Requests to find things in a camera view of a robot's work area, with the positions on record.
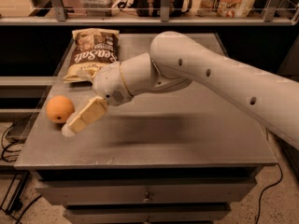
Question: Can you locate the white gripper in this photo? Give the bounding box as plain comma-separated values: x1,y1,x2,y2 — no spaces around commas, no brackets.
62,62,133,137

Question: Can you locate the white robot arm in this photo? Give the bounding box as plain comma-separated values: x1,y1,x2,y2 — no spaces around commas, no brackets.
62,32,299,149

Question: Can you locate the orange fruit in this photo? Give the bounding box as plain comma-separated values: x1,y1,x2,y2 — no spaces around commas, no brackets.
46,95,75,123

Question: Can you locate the sea salt chips bag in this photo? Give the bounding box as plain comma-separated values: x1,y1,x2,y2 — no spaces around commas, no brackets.
63,28,120,83

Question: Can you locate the black backpack on shelf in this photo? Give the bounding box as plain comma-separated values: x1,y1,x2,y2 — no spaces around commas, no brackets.
132,0,192,17

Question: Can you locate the grey drawer cabinet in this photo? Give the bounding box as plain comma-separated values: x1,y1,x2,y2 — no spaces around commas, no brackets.
13,33,278,224

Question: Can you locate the metal shelf rack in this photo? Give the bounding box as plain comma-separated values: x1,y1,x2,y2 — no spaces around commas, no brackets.
0,0,299,27

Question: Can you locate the drawer knob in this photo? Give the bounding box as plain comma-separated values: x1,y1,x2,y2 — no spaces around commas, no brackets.
143,197,152,203

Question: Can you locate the black floor cables left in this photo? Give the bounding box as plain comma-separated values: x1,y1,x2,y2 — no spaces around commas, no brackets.
0,114,43,224

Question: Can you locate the black floor cable right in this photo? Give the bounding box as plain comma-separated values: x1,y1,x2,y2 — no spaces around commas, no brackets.
253,162,284,224

